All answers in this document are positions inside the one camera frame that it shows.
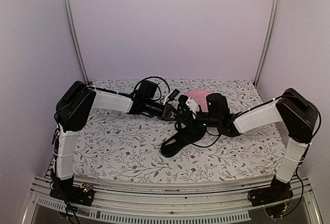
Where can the black shoelace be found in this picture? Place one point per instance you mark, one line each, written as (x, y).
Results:
(183, 119)

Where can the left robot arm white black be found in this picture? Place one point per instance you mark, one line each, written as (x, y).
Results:
(73, 109)

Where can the floral patterned table mat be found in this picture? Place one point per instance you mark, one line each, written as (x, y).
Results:
(117, 146)

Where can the black shoe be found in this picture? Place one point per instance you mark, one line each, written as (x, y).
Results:
(181, 139)

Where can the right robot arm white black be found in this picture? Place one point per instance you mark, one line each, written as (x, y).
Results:
(301, 118)

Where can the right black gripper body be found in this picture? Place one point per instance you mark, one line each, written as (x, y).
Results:
(193, 128)

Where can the right aluminium frame post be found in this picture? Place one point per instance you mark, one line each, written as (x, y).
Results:
(267, 42)

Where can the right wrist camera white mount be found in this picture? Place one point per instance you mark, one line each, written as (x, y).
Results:
(187, 104)

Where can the pink plate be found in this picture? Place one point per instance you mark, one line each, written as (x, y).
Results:
(199, 96)

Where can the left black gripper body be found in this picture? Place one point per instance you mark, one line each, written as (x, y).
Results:
(165, 113)

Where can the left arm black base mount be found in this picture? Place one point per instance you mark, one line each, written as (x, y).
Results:
(72, 194)

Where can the left aluminium frame post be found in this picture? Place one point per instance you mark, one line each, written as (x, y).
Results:
(74, 40)

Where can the aluminium frame post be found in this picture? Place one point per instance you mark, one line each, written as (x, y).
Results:
(267, 42)
(74, 40)

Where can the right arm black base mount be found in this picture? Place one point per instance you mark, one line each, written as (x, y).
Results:
(270, 194)

